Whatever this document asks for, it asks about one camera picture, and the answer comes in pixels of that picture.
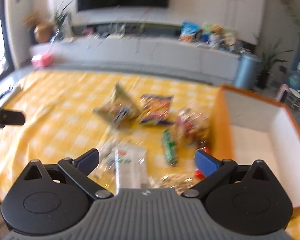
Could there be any potted long-leaf plant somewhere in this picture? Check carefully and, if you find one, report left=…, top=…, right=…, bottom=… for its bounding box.
left=257, top=38, right=293, bottom=89

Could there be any water jug with pump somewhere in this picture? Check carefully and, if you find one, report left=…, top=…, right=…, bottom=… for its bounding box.
left=288, top=62, right=300, bottom=94

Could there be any beige potato chip bag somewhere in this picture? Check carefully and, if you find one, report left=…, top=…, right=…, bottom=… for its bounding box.
left=93, top=82, right=142, bottom=129

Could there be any teddy bear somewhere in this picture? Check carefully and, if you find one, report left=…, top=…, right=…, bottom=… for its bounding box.
left=210, top=24, right=224, bottom=49

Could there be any peanut snack packet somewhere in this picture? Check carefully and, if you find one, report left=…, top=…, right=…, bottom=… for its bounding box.
left=153, top=173, right=198, bottom=195

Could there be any clear white candy bag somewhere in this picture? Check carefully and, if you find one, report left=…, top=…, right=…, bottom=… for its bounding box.
left=92, top=136, right=129, bottom=185

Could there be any grey metal trash bin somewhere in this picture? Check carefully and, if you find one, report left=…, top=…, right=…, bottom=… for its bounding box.
left=232, top=53, right=261, bottom=90

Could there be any yellow checkered tablecloth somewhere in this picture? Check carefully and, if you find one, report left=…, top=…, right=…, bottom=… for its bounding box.
left=0, top=72, right=300, bottom=239

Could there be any brown round vase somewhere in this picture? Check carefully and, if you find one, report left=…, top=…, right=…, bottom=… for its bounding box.
left=33, top=22, right=53, bottom=43

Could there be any white TV console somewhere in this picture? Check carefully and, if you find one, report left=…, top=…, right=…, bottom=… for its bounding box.
left=30, top=36, right=239, bottom=85

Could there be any small plant in vase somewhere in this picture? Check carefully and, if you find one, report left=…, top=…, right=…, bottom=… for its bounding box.
left=54, top=1, right=72, bottom=41

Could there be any white spicy strip packet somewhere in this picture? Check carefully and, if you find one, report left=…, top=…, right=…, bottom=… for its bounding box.
left=115, top=142, right=151, bottom=194

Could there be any orange cardboard box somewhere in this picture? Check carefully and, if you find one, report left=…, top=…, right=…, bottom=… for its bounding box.
left=209, top=85, right=300, bottom=211

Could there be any pink small heater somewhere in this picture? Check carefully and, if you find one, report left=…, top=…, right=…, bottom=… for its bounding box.
left=276, top=84, right=289, bottom=103

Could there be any pink tissue box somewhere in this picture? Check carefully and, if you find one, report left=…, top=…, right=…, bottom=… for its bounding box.
left=31, top=53, right=53, bottom=69

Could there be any small cola bottle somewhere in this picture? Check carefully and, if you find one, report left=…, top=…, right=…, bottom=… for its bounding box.
left=194, top=148, right=214, bottom=179

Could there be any green sausage stick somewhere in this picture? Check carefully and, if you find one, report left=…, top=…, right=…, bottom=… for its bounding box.
left=161, top=129, right=178, bottom=166

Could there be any clear dried fruit bag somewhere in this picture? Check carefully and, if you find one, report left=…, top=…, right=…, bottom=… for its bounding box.
left=172, top=104, right=210, bottom=148

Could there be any Mimi snack bag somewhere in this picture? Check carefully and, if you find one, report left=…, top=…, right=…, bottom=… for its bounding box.
left=138, top=94, right=173, bottom=126

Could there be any blue snack bag on console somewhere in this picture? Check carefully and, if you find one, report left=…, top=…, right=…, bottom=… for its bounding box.
left=179, top=22, right=200, bottom=43

